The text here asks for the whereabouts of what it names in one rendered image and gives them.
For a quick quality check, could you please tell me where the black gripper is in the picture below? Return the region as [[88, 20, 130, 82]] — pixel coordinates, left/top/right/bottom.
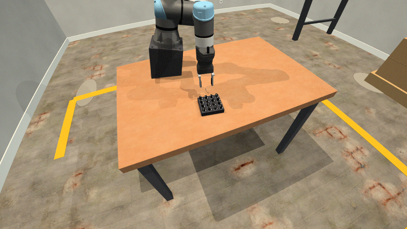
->
[[195, 35, 215, 87]]

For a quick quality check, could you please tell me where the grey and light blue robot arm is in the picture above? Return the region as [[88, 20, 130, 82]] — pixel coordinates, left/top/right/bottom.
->
[[153, 0, 214, 48]]

